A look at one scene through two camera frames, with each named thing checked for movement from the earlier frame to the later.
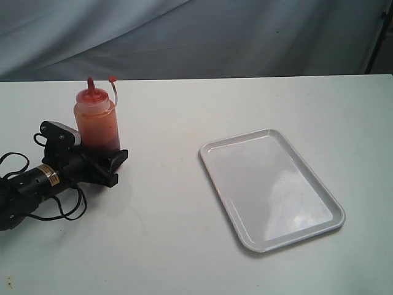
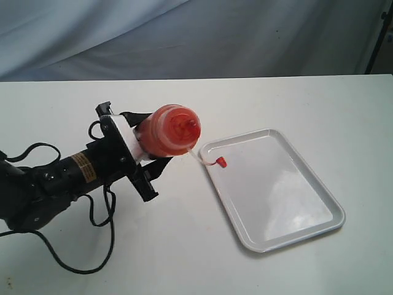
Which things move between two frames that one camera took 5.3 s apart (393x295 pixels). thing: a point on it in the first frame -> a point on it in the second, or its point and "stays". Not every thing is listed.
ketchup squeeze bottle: [97, 117] -> [167, 130]
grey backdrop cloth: [73, 40] stays
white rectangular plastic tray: [276, 200] stays
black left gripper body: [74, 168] -> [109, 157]
